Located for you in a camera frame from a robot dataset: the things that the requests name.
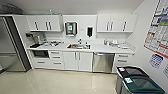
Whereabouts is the stainless steel dishwasher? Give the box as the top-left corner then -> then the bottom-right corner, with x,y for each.
92,52 -> 115,74

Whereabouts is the steel sink basin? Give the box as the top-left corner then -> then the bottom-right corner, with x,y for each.
66,43 -> 91,50

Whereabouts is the white two-door sink cabinet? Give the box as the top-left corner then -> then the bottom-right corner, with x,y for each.
63,50 -> 94,73

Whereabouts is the black soap dispenser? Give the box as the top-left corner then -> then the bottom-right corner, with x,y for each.
86,26 -> 94,38

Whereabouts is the blue dish soap bottle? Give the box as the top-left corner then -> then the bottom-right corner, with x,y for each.
103,39 -> 108,46

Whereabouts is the grey paper towel dispenser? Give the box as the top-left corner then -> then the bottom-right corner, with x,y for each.
64,21 -> 78,37

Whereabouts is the white drawer stack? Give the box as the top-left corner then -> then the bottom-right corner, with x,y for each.
48,49 -> 65,70
113,52 -> 134,74

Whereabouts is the black built-in microwave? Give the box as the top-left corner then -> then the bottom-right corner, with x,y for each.
30,49 -> 50,59

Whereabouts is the white wide drawer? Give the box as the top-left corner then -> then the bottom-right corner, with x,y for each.
33,58 -> 51,70

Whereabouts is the teal bottle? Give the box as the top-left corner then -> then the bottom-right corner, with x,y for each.
49,9 -> 54,16

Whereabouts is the blue recycling bin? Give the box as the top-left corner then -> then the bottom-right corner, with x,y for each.
115,65 -> 149,94

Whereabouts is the stainless steel refrigerator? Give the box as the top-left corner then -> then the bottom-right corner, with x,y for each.
0,14 -> 34,73

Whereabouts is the grey crumpled bundle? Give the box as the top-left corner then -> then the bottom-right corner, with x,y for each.
0,3 -> 24,16

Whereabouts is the white wall cabinet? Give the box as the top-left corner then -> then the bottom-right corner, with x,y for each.
25,13 -> 64,33
96,13 -> 138,34

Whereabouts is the large colourful wall poster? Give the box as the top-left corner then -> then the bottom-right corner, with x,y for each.
143,0 -> 168,59

